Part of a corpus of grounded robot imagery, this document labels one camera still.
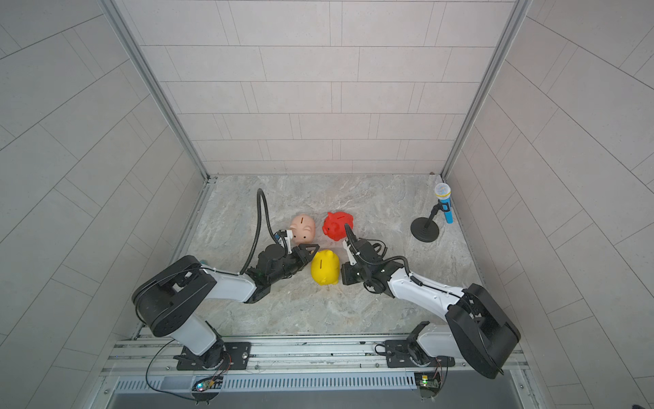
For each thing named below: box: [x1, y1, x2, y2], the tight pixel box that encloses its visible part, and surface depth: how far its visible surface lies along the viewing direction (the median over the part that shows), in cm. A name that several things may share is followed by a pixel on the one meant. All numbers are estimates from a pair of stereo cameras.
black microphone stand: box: [410, 198, 450, 243], surface depth 98 cm
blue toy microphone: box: [434, 182, 454, 225], surface depth 82 cm
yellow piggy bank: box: [310, 249, 340, 286], surface depth 82 cm
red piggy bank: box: [321, 211, 354, 242], surface depth 93 cm
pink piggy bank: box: [289, 213, 316, 248], surface depth 91 cm
